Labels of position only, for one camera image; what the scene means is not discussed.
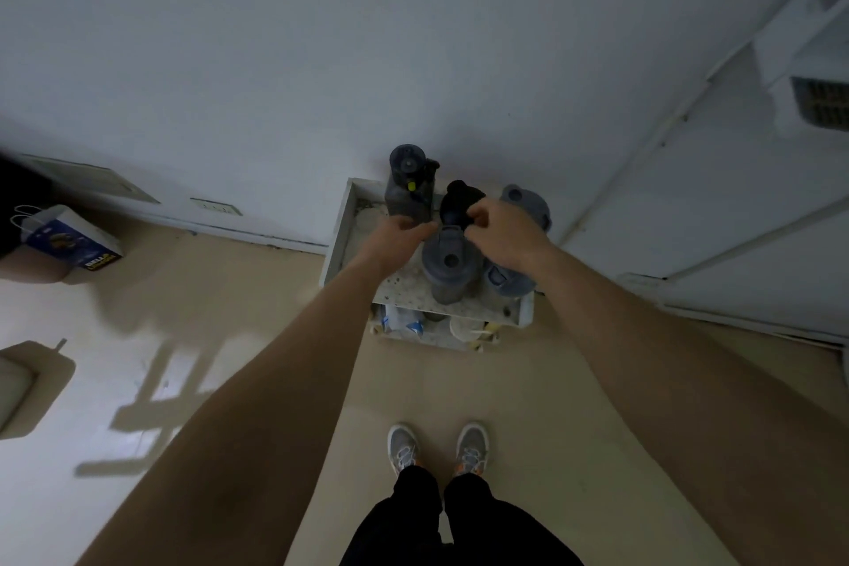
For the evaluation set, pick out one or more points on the person's left forearm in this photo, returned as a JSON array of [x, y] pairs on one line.
[[265, 400]]

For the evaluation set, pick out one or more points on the person's right hand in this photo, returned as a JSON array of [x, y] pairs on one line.
[[511, 234]]

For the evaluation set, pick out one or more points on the dark grey bottle yellow accent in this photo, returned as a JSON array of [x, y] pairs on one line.
[[408, 181]]

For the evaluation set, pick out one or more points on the grey right shoe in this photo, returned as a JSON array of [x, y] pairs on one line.
[[472, 446]]

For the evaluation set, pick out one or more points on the person's left fingers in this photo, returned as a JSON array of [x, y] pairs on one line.
[[419, 228]]

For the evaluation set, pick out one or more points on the dark vent grille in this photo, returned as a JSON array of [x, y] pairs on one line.
[[824, 102]]

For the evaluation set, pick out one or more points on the grey left shoe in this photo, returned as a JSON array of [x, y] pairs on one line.
[[402, 447]]

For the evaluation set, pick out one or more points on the grey lidded bottle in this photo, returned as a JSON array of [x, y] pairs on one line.
[[530, 201]]

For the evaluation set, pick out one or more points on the grey shoe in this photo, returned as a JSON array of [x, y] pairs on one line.
[[472, 446], [402, 447]]

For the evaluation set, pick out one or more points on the black round bottle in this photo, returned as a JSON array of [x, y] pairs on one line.
[[456, 204]]

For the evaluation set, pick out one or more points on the person's left hand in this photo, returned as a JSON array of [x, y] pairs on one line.
[[388, 244]]

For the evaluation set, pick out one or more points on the person's right forearm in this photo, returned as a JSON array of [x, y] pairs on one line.
[[663, 373]]

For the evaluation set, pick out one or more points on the white wall socket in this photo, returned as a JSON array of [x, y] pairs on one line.
[[215, 207]]

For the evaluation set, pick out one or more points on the person's right fingers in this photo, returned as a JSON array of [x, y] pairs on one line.
[[481, 214]]

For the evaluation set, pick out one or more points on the white door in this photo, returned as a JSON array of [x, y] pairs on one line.
[[749, 201]]

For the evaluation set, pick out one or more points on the white and blue packet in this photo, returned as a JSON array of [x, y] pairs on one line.
[[403, 322]]

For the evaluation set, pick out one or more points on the black trousers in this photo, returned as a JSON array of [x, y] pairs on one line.
[[457, 526]]

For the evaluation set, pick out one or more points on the grey shaker bottle flip lid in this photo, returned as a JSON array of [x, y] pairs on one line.
[[451, 267]]

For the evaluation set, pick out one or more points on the blue paper shopping bag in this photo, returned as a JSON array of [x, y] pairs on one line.
[[66, 237]]

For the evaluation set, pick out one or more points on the white two-tier shelf stand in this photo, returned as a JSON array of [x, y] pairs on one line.
[[351, 234]]

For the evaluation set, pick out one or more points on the white wall vent panel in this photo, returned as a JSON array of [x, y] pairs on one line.
[[93, 179]]

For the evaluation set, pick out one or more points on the white bowl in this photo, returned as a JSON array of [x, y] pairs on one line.
[[471, 330]]

